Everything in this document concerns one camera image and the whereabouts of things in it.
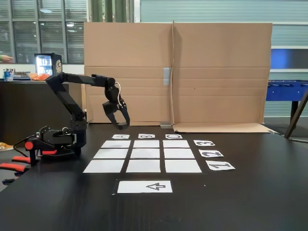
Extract black cable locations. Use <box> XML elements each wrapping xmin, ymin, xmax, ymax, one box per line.
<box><xmin>13</xmin><ymin>136</ymin><xmax>37</xmax><ymax>154</ymax></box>

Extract orange snack bag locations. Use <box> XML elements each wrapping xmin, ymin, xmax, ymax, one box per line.
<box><xmin>30</xmin><ymin>73</ymin><xmax>50</xmax><ymax>81</ymax></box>

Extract brown wooden leg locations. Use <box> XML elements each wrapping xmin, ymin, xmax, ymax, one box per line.
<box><xmin>284</xmin><ymin>91</ymin><xmax>308</xmax><ymax>139</ymax></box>

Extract blue foosball table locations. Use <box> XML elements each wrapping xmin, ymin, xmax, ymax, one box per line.
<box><xmin>266</xmin><ymin>80</ymin><xmax>308</xmax><ymax>123</ymax></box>

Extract paper sheet number 1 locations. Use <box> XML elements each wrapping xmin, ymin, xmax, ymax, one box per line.
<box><xmin>205</xmin><ymin>161</ymin><xmax>236</xmax><ymax>171</ymax></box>

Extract paper sheet number 3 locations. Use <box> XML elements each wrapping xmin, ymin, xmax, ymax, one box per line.
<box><xmin>193</xmin><ymin>140</ymin><xmax>216</xmax><ymax>147</ymax></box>

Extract red white servo cable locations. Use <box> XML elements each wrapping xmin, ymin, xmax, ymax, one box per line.
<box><xmin>114</xmin><ymin>82</ymin><xmax>123</xmax><ymax>108</ymax></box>

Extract paper sheet number 2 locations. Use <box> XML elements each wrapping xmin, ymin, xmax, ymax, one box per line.
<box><xmin>198</xmin><ymin>149</ymin><xmax>224</xmax><ymax>158</ymax></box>

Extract white arrow paper sheet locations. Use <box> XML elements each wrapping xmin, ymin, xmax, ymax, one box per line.
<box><xmin>117</xmin><ymin>180</ymin><xmax>173</xmax><ymax>194</ymax></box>

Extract black clamp with orange handles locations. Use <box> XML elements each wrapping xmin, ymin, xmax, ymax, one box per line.
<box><xmin>0</xmin><ymin>163</ymin><xmax>26</xmax><ymax>185</ymax></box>

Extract black mini fridge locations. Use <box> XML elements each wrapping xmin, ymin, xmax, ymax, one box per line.
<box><xmin>34</xmin><ymin>52</ymin><xmax>64</xmax><ymax>78</ymax></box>

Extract dark counter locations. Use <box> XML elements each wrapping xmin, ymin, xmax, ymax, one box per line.
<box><xmin>0</xmin><ymin>80</ymin><xmax>85</xmax><ymax>148</ymax></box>

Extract grey tape strip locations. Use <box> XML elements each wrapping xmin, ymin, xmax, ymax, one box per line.
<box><xmin>163</xmin><ymin>67</ymin><xmax>172</xmax><ymax>86</ymax></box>

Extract orange white object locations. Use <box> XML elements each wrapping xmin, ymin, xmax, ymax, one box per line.
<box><xmin>0</xmin><ymin>141</ymin><xmax>14</xmax><ymax>152</ymax></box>

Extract brown cardboard panel with flap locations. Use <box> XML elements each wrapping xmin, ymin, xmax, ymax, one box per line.
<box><xmin>172</xmin><ymin>20</ymin><xmax>277</xmax><ymax>134</ymax></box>

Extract black clamp with orange knob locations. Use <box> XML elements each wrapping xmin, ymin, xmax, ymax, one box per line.
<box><xmin>12</xmin><ymin>139</ymin><xmax>58</xmax><ymax>167</ymax></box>

